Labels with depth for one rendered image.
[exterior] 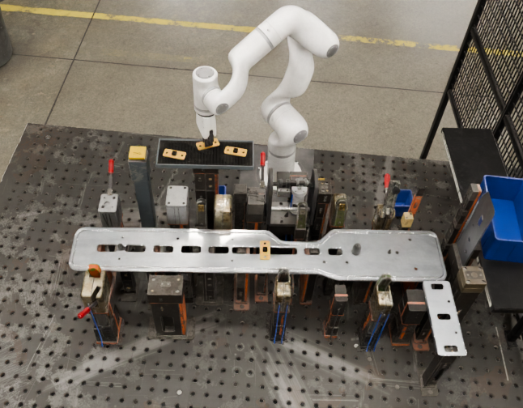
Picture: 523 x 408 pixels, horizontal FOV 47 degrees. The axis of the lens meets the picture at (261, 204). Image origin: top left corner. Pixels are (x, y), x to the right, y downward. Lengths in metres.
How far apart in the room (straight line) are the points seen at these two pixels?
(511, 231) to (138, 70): 2.97
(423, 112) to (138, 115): 1.98
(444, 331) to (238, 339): 0.77
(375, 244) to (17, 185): 1.64
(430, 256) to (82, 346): 1.36
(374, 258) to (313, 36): 0.83
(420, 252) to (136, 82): 2.72
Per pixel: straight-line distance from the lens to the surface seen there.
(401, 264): 2.29
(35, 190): 2.92
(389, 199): 2.29
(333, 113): 4.25
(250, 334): 2.39
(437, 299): 2.24
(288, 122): 2.36
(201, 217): 2.28
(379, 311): 2.16
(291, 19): 2.08
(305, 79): 2.29
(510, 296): 2.31
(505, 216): 2.52
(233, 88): 2.00
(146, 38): 4.85
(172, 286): 2.12
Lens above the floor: 2.85
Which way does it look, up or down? 51 degrees down
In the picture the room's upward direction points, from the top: 4 degrees clockwise
